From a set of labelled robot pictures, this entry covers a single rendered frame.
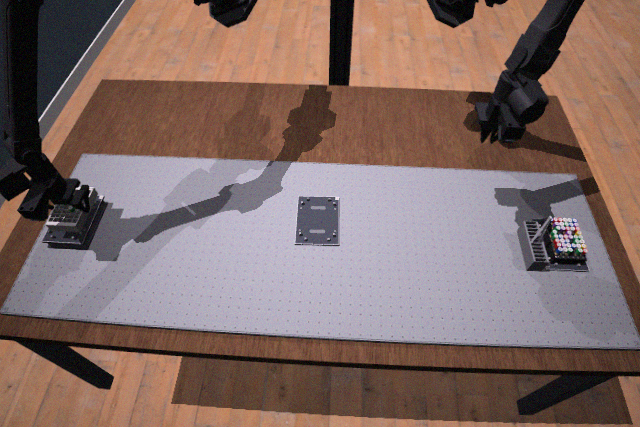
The grey slotted rack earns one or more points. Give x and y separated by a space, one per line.
526 233

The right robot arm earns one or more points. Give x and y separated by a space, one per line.
20 120

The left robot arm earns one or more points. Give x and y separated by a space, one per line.
528 62

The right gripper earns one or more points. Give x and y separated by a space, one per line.
68 198

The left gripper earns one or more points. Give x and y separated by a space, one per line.
488 127

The white tube carrier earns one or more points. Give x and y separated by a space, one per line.
55 223

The black vial rack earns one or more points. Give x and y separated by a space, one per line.
570 259

